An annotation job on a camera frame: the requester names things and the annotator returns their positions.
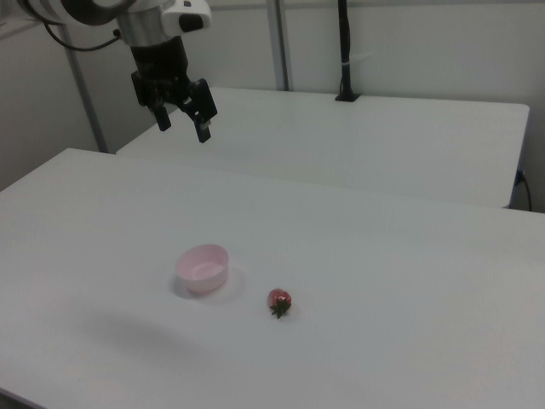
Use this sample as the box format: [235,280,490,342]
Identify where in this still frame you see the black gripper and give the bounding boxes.
[129,34,219,144]

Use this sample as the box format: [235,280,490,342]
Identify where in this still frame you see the pink plastic bowl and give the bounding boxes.
[175,243,231,295]

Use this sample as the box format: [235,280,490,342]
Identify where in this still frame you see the red strawberry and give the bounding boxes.
[267,288,294,320]

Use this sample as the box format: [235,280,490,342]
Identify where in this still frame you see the grey aluminium frame post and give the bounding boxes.
[266,0,295,91]
[63,45,109,154]

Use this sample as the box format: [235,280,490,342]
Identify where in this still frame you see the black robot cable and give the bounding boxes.
[41,20,123,52]

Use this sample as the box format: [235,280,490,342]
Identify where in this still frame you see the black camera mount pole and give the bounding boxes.
[334,0,362,103]

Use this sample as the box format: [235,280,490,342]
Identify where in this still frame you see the black power cable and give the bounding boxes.
[516,170,533,211]

